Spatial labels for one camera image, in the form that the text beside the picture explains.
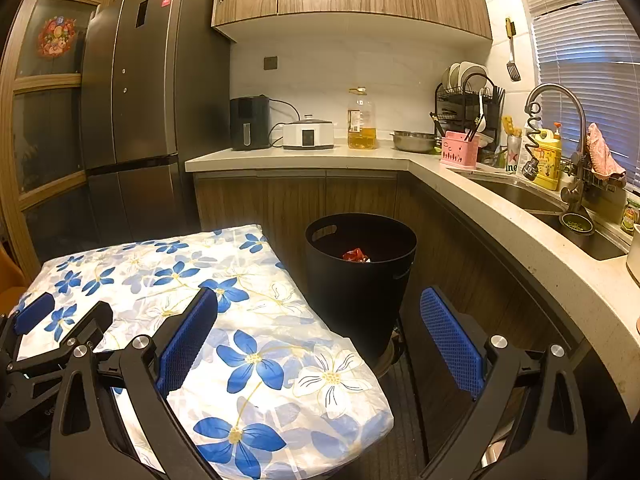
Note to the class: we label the red round door decoration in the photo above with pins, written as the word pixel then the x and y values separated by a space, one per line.
pixel 56 36

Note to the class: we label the white plate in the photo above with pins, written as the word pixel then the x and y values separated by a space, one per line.
pixel 474 70
pixel 454 75

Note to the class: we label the dark wall socket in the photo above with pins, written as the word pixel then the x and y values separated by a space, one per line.
pixel 270 62

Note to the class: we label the hanging slotted spatula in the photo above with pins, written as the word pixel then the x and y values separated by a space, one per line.
pixel 513 71

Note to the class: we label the red patterned wrapper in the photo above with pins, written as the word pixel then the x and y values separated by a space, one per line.
pixel 356 255

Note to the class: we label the grey refrigerator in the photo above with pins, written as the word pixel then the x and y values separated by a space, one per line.
pixel 150 110

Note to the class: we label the black air fryer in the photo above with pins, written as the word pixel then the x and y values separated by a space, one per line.
pixel 250 125

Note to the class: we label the white kitchen countertop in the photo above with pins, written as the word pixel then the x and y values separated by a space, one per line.
pixel 500 220

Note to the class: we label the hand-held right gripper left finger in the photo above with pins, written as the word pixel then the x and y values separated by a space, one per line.
pixel 187 340

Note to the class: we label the silver beer can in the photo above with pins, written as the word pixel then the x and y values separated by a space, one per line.
pixel 512 157

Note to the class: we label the cooking oil bottle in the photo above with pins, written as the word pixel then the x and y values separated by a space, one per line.
pixel 362 135

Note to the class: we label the blue floral tablecloth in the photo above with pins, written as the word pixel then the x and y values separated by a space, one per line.
pixel 280 360

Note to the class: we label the window blinds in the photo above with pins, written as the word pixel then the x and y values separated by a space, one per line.
pixel 575 50

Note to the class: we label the pink utensil holder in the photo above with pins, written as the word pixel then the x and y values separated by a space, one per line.
pixel 457 152

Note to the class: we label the wood-framed glass door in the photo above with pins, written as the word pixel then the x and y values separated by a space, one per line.
pixel 47 82

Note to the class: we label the black trash bin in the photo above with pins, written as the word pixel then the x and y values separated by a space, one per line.
pixel 350 300

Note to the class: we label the pink dish cloth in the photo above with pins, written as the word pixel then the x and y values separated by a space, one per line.
pixel 602 152

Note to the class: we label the black dish rack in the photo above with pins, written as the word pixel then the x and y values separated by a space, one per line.
pixel 495 110

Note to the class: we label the wooden lower cabinets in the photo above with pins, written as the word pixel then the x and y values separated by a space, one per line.
pixel 290 200

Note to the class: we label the steel faucet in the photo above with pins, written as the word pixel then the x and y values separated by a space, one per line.
pixel 555 87

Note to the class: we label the yellow kitchen brush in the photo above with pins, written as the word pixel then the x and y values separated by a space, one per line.
pixel 510 126

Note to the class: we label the yellow detergent bottle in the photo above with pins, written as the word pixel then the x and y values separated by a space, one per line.
pixel 549 160

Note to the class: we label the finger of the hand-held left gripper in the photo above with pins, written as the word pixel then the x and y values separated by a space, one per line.
pixel 35 312
pixel 85 327

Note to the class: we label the glass jar green label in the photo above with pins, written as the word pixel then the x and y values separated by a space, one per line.
pixel 631 215

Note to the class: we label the orange chair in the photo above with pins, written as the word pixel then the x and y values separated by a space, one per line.
pixel 10 270

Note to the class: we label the steel sink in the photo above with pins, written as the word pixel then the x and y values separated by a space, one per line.
pixel 525 200

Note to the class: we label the white electric cooker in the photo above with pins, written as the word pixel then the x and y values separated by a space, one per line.
pixel 307 136

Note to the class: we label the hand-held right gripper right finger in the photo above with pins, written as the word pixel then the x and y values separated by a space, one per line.
pixel 450 340

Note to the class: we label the steel bowl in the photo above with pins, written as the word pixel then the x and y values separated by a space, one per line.
pixel 412 141

